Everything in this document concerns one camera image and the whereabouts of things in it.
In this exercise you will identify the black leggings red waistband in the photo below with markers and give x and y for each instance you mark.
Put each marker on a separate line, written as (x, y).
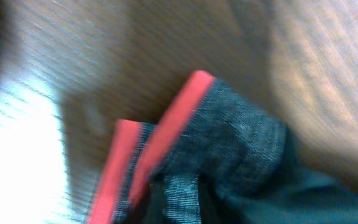
(213, 158)

